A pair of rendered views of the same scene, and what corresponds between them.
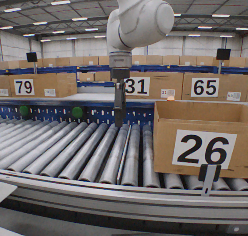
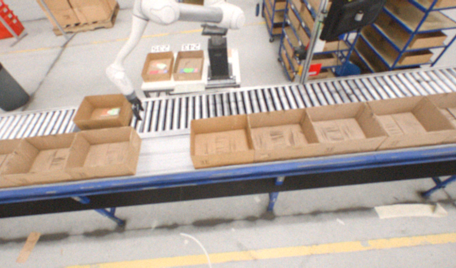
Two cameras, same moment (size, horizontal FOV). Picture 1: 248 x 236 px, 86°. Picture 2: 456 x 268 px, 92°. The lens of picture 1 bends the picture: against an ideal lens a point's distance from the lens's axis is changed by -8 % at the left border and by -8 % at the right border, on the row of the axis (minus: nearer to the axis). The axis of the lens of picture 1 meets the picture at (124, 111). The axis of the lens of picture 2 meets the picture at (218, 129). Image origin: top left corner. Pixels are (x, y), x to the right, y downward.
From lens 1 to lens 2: 231 cm
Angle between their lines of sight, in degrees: 113
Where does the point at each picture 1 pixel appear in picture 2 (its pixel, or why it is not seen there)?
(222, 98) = (56, 146)
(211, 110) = (89, 122)
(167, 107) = (113, 120)
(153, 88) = (108, 136)
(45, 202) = not seen: hidden behind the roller
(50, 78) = (198, 122)
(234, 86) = (41, 141)
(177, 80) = (85, 134)
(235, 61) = not seen: outside the picture
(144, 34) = not seen: hidden behind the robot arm
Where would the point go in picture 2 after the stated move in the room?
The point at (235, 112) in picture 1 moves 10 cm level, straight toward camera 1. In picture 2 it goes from (77, 123) to (86, 115)
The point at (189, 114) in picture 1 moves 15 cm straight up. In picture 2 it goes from (102, 123) to (92, 111)
